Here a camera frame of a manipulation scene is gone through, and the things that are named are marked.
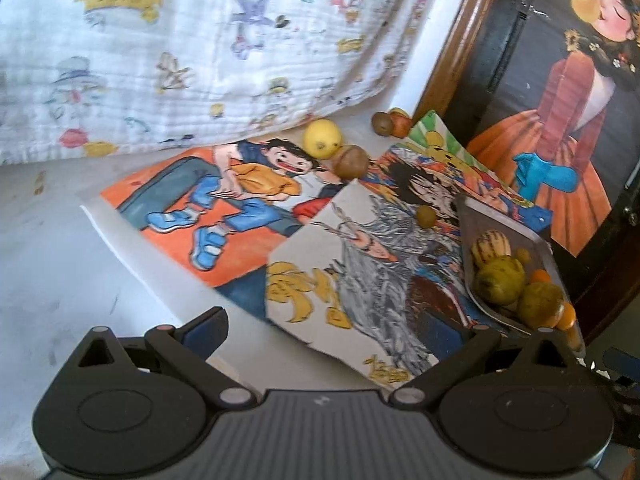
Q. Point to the striped pepino melon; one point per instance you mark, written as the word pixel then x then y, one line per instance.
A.
pixel 492 247

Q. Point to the orange tangerine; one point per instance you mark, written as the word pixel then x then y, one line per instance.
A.
pixel 540 276
pixel 567 315

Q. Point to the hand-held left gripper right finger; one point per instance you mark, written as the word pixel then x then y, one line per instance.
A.
pixel 440 332

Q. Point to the round brown streaked fruit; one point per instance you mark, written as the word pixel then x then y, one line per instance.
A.
pixel 351 161

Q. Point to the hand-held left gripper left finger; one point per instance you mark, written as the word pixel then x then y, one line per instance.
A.
pixel 207 327

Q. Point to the white cartoon printed blanket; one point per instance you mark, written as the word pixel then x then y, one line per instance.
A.
pixel 175 50

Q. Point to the red yellow apple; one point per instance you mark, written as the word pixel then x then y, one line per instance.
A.
pixel 401 126

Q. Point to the wall poster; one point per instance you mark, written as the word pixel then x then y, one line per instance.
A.
pixel 565 110

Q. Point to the orange drawing of boys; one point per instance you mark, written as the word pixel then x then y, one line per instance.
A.
pixel 250 180

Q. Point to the brown kiwi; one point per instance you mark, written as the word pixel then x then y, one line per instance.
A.
pixel 382 123

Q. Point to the black-haired cartoon drawing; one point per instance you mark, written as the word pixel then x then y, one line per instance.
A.
pixel 420 180

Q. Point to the grey-haired warrior drawing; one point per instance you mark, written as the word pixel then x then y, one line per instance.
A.
pixel 370 270

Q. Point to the metal tray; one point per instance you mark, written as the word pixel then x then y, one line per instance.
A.
pixel 480 220

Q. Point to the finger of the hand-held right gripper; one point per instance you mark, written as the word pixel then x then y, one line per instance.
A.
pixel 622 361

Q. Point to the yellow-green pear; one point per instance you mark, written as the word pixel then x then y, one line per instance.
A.
pixel 500 280

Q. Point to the olive green pear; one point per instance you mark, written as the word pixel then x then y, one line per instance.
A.
pixel 540 305

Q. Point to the dark door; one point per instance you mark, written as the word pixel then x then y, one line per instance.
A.
pixel 505 40

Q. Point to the yellow lemon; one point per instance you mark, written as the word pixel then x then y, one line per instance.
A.
pixel 322 137

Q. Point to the yellow bear drawing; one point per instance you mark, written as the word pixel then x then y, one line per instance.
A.
pixel 435 135

